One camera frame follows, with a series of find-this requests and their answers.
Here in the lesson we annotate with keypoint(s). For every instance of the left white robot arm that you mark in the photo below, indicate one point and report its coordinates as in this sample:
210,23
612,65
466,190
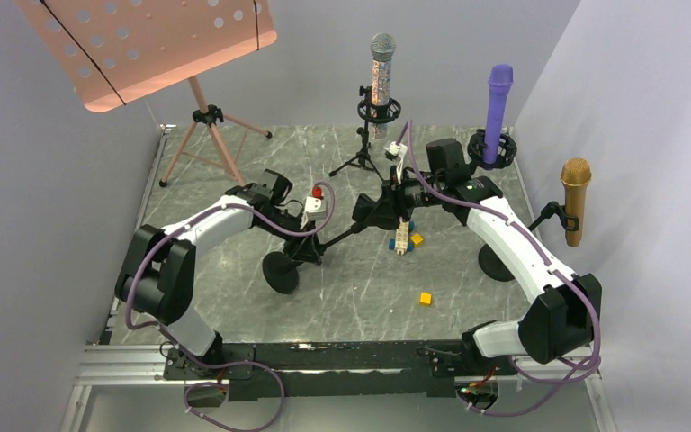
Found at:
156,281

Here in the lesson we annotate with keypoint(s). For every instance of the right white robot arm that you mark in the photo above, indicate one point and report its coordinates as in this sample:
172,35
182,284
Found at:
564,306

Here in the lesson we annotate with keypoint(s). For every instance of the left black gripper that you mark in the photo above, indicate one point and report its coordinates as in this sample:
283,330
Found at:
309,251

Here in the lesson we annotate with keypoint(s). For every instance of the rhinestone silver microphone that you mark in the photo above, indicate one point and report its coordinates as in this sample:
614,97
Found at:
382,48

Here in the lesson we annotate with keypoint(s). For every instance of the purple microphone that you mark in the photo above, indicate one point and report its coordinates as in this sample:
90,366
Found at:
501,78

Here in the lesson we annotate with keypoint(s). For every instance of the yellow cube on table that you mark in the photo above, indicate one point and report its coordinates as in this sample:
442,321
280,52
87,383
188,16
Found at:
425,299

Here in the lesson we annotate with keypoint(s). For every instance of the wrist white camera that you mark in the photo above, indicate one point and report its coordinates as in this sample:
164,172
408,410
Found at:
314,207
395,151

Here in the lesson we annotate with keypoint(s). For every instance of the gold microphone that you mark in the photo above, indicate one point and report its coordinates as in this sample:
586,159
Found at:
575,178

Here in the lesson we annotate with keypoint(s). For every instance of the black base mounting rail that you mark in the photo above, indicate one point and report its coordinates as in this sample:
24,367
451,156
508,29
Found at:
435,368

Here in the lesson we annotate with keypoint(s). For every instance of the black round-base desk mic stand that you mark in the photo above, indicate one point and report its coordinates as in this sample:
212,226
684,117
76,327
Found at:
281,273

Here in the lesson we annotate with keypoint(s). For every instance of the pink perforated music stand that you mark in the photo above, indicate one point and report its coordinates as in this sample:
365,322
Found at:
116,52

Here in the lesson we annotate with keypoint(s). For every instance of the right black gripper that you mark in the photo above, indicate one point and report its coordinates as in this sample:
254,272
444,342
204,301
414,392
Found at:
388,215

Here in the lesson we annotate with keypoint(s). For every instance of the toy brick car blue wheels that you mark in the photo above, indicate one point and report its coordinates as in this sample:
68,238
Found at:
402,243

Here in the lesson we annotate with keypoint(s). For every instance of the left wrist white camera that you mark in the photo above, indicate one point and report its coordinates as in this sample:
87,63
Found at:
314,207

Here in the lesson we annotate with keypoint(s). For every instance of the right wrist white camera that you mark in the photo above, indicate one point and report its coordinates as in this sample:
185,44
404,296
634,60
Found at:
395,151

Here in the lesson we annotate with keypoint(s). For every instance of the purple mic black stand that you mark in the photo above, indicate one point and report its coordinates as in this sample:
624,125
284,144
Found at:
506,150

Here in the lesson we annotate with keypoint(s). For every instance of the black tripod mic stand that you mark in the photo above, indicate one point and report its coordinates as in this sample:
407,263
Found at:
371,114

